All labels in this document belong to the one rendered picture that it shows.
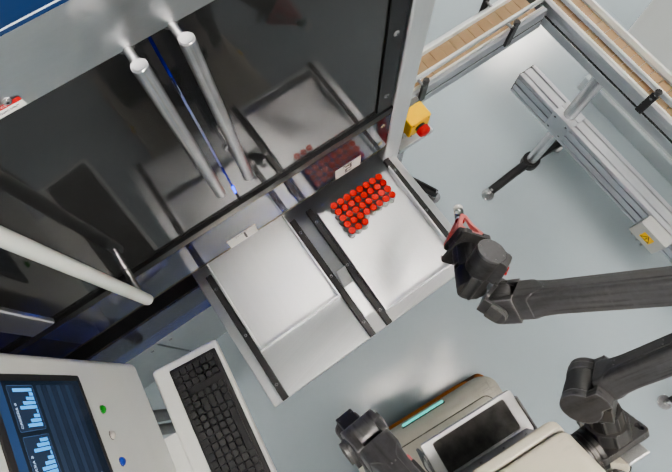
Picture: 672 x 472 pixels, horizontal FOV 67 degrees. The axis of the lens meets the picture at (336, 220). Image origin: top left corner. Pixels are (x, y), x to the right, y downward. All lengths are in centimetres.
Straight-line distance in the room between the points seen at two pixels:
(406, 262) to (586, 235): 135
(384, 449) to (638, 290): 48
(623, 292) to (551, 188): 175
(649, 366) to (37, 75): 101
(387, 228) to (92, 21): 106
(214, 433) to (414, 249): 75
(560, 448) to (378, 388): 136
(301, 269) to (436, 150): 132
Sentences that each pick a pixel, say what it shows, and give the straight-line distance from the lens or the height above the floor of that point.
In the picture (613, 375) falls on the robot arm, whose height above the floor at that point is 133.
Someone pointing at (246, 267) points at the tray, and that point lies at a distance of 148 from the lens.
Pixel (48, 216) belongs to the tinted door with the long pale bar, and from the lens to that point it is 90.
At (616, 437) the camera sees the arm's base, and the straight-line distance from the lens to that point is 120.
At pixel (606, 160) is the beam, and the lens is 219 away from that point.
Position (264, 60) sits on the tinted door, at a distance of 84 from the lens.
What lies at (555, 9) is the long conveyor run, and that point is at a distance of 193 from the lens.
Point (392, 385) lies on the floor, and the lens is 232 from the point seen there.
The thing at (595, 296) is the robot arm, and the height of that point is 145.
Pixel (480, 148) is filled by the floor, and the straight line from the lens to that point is 265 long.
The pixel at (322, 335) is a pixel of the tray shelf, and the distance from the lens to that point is 143.
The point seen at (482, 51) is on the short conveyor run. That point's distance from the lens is 176.
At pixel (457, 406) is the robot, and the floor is 28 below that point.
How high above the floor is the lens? 231
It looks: 72 degrees down
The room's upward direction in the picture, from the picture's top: 2 degrees counter-clockwise
